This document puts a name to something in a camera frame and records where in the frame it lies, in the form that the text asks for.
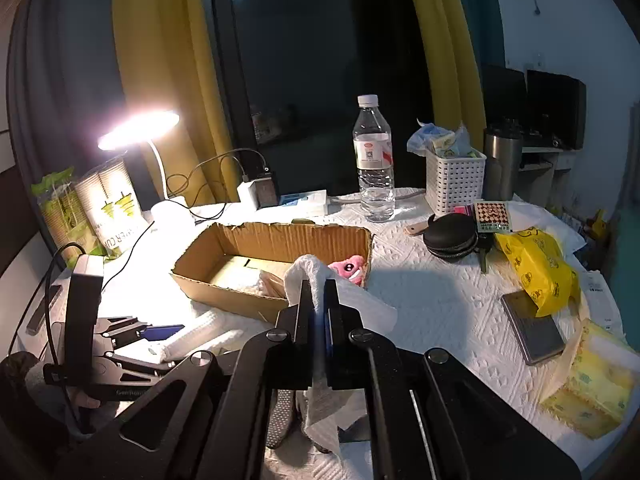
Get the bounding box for yellow curtain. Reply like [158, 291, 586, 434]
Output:
[112, 0, 242, 207]
[400, 0, 489, 147]

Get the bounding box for white cord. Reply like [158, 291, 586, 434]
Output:
[327, 187, 427, 207]

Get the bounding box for yellow plastic bag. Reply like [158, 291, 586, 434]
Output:
[494, 227, 581, 318]

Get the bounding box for dark flat device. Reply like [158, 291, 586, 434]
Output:
[25, 284, 64, 334]

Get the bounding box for wooden handled brush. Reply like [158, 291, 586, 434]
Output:
[405, 215, 441, 237]

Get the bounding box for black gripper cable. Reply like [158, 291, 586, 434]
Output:
[43, 242, 87, 361]

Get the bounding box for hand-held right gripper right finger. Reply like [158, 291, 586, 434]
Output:
[323, 278, 582, 480]

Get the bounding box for grey curtain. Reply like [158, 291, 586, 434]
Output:
[7, 0, 127, 202]

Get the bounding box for white desk lamp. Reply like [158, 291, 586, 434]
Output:
[97, 110, 197, 233]

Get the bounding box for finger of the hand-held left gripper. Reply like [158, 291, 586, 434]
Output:
[102, 351, 177, 375]
[96, 316, 186, 348]

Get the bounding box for yellow tissue pack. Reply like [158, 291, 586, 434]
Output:
[539, 319, 636, 441]

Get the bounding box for steel tumbler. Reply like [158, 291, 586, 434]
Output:
[482, 127, 523, 202]

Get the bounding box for small yellow toy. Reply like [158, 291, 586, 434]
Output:
[584, 209, 609, 239]

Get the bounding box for white woven plastic basket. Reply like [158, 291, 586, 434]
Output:
[425, 148, 487, 217]

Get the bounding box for white side desk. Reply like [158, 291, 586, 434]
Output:
[519, 144, 577, 207]

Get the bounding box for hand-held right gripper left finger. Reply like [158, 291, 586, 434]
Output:
[55, 279, 316, 480]

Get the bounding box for clear plastic water bottle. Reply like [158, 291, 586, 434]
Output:
[353, 94, 396, 222]

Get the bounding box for black power adapter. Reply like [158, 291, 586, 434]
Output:
[255, 166, 281, 207]

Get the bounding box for pink plush toy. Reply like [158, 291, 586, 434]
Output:
[327, 255, 369, 287]

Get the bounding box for person's left forearm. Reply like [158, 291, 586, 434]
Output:
[0, 351, 83, 461]

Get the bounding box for black charger cable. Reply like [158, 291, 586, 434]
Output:
[164, 148, 269, 222]

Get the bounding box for white and blue box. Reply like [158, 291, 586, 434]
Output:
[278, 190, 329, 214]

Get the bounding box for white towel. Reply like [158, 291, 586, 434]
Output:
[284, 254, 398, 461]
[149, 309, 252, 362]

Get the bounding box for white paper cup pack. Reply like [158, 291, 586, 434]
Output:
[75, 156, 152, 259]

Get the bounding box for green paper cup pack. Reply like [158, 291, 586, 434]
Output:
[31, 166, 103, 262]

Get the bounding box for black round zip pouch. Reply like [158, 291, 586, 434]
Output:
[423, 213, 482, 261]

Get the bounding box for white charger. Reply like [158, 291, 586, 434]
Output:
[237, 175, 259, 209]

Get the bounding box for cardboard box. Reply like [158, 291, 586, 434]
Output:
[170, 221, 375, 323]

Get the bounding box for black monitor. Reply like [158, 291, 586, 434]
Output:
[481, 64, 527, 132]
[526, 69, 587, 150]

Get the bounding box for white crumpled paper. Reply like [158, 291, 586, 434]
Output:
[509, 204, 587, 257]

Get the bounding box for bundle of snack packets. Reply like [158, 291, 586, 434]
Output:
[406, 119, 482, 159]

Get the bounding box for grey flat phone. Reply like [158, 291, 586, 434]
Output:
[501, 290, 567, 366]

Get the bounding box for dark keys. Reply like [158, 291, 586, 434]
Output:
[476, 232, 494, 275]

